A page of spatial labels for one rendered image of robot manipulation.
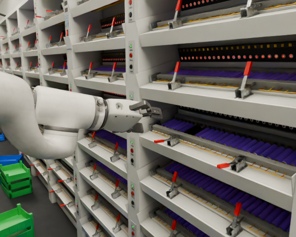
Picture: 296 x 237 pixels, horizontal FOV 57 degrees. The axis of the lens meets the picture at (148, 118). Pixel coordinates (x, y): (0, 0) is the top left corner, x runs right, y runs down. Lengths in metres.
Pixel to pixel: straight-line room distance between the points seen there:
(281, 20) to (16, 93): 0.53
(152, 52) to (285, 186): 0.66
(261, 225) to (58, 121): 0.59
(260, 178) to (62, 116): 0.49
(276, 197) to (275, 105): 0.21
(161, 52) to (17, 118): 0.70
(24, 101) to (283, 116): 0.52
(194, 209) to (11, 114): 0.65
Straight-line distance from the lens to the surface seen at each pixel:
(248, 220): 0.87
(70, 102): 0.63
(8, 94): 0.49
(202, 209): 0.94
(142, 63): 1.05
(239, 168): 0.76
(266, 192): 0.72
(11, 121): 0.53
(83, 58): 1.69
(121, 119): 0.69
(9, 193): 2.82
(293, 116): 0.64
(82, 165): 1.79
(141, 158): 1.11
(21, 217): 2.16
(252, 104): 0.69
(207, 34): 0.79
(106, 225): 1.58
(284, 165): 0.73
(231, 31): 0.73
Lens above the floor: 1.20
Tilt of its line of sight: 12 degrees down
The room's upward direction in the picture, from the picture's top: straight up
